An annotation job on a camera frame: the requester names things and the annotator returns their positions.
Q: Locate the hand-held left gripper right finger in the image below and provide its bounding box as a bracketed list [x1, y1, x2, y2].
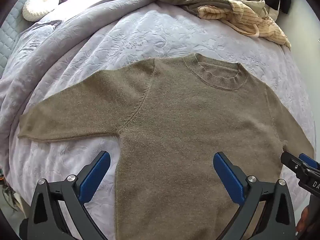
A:
[212, 151, 297, 240]

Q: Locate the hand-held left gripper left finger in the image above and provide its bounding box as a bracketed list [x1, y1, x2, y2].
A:
[29, 150, 112, 240]

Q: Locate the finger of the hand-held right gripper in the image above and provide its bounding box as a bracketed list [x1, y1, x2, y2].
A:
[280, 151, 304, 173]
[299, 154, 320, 170]

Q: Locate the olive knit sweater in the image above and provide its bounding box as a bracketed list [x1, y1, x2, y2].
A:
[18, 53, 315, 240]

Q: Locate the person's right hand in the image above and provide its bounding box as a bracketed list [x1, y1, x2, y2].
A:
[296, 206, 312, 235]

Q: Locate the grey-lavender folded duvet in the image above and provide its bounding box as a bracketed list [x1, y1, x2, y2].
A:
[0, 0, 160, 140]

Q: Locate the cream striped garment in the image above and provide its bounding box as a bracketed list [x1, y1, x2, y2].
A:
[198, 0, 292, 50]

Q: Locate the lavender embossed plush blanket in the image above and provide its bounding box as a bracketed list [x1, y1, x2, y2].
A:
[5, 2, 316, 235]

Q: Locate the light blue quilted headboard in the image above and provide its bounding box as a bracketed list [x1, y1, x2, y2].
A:
[0, 0, 67, 77]

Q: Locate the white round pillow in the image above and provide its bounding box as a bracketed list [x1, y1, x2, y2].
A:
[22, 0, 60, 22]

